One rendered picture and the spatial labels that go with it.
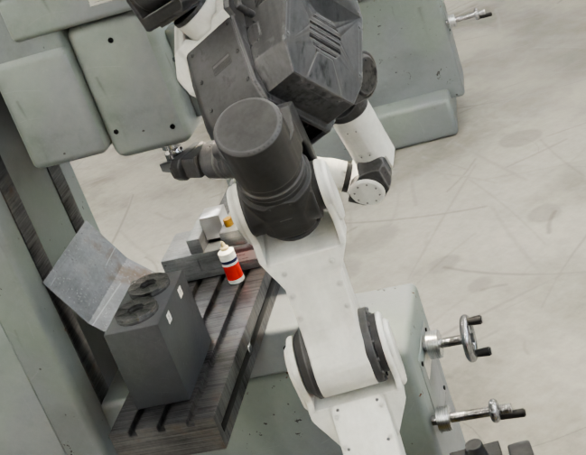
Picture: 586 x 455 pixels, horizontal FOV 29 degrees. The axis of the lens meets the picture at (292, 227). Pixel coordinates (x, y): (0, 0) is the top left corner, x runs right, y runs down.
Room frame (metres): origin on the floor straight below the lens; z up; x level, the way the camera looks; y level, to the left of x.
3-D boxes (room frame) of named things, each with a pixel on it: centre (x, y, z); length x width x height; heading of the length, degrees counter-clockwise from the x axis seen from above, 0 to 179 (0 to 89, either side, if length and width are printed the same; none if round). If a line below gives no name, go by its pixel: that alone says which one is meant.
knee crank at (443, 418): (2.21, -0.26, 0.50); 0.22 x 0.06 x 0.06; 72
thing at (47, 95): (2.57, 0.38, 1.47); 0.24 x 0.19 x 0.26; 162
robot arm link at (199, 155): (2.44, 0.13, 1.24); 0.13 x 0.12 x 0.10; 137
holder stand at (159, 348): (2.12, 0.34, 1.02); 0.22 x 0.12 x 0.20; 163
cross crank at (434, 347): (2.35, -0.28, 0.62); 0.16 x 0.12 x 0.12; 72
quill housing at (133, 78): (2.51, 0.20, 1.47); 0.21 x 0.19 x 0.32; 162
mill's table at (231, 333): (2.53, 0.19, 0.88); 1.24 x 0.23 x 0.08; 162
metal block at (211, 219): (2.58, 0.17, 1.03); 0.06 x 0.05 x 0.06; 162
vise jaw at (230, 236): (2.56, 0.12, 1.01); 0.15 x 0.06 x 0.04; 162
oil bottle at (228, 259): (2.45, 0.17, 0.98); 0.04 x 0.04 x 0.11
